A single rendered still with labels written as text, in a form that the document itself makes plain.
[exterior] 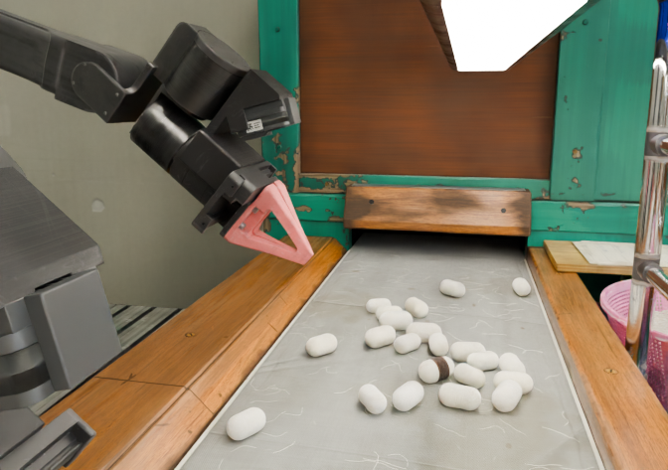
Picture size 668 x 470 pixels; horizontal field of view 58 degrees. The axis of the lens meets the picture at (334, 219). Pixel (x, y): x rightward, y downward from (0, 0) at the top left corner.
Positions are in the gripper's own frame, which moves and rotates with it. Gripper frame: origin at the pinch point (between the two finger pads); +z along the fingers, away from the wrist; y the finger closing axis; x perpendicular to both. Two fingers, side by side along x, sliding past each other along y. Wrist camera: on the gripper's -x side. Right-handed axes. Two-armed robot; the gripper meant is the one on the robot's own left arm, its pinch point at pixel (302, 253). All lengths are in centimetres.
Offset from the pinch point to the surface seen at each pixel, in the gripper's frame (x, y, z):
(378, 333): 3.2, 5.9, 11.3
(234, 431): 9.0, -14.4, 5.5
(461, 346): -2.4, 4.2, 17.9
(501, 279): -4.5, 35.2, 23.4
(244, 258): 61, 122, -18
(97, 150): 67, 121, -76
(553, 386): -6.4, 1.1, 25.5
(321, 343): 6.9, 2.5, 7.4
